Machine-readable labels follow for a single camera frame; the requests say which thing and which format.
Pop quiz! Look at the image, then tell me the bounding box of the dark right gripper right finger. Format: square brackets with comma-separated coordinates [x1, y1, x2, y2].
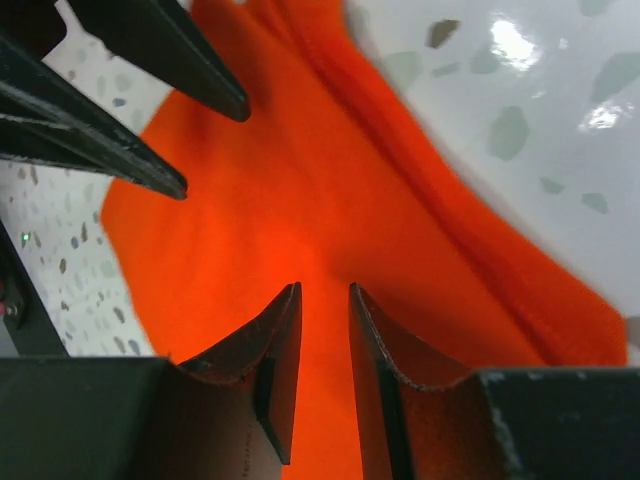
[349, 284, 639, 479]

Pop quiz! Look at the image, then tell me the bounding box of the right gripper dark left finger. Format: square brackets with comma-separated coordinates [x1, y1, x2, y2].
[1, 283, 302, 479]

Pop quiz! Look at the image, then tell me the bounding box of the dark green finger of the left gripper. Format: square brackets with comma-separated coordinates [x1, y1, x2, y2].
[74, 0, 251, 122]
[1, 32, 188, 200]

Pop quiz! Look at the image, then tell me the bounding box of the orange t-shirt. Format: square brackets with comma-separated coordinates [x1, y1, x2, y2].
[101, 1, 627, 479]

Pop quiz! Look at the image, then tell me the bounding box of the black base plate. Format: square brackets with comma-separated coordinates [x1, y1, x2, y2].
[1, 224, 68, 357]

